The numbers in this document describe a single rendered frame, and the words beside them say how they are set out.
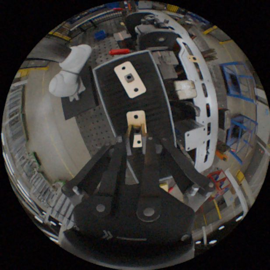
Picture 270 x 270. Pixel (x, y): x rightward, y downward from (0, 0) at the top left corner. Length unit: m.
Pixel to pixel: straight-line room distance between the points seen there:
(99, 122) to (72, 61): 0.54
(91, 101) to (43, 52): 0.56
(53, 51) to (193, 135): 0.69
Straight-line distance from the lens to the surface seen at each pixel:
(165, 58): 0.33
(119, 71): 0.21
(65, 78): 0.60
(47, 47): 0.50
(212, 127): 0.54
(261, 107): 8.08
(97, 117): 0.75
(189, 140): 0.32
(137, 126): 0.20
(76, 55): 0.58
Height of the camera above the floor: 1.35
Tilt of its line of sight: 68 degrees down
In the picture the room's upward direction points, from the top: 175 degrees counter-clockwise
